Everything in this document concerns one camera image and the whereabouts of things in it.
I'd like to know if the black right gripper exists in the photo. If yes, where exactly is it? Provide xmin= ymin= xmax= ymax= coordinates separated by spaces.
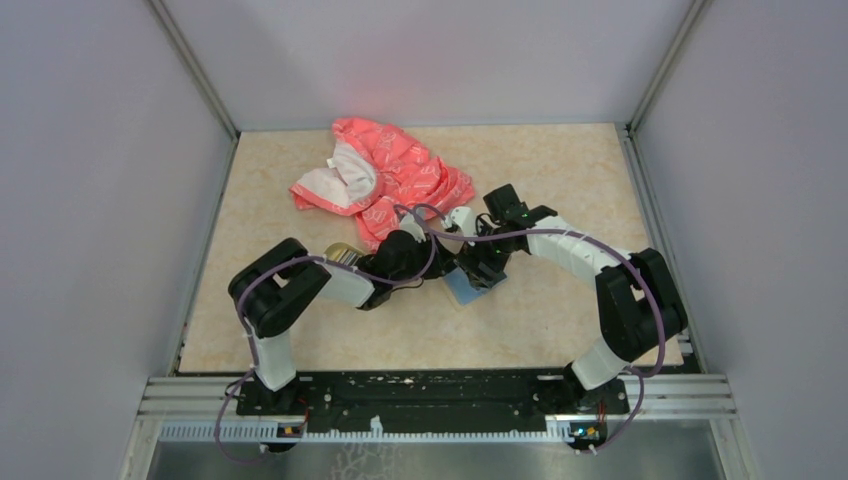
xmin=455 ymin=217 xmax=519 ymax=288

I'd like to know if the gold card tin box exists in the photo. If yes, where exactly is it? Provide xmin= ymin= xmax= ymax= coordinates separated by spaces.
xmin=324 ymin=242 xmax=365 ymax=266

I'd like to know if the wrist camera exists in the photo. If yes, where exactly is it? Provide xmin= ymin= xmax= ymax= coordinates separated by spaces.
xmin=442 ymin=206 xmax=477 ymax=237
xmin=398 ymin=213 xmax=427 ymax=243

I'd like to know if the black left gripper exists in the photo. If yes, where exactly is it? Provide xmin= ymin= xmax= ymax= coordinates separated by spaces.
xmin=390 ymin=230 xmax=457 ymax=287

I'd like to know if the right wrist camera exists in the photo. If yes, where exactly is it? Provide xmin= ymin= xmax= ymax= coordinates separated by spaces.
xmin=442 ymin=206 xmax=477 ymax=237

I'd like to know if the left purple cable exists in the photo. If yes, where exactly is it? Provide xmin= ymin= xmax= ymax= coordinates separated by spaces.
xmin=213 ymin=203 xmax=439 ymax=464

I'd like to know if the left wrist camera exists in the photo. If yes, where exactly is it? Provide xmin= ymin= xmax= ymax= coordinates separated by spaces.
xmin=398 ymin=213 xmax=427 ymax=243

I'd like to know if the pink patterned cloth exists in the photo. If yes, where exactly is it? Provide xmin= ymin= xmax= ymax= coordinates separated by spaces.
xmin=289 ymin=117 xmax=475 ymax=252

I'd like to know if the beige blue card holder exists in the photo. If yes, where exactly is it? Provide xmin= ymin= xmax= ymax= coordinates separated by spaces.
xmin=442 ymin=269 xmax=508 ymax=307

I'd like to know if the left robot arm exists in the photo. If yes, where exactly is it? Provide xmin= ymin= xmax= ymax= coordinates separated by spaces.
xmin=228 ymin=230 xmax=456 ymax=414

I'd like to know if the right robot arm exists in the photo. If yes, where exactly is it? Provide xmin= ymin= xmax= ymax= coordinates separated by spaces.
xmin=443 ymin=184 xmax=688 ymax=412

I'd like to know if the white slotted cable duct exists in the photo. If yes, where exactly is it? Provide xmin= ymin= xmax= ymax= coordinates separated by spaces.
xmin=159 ymin=421 xmax=574 ymax=444

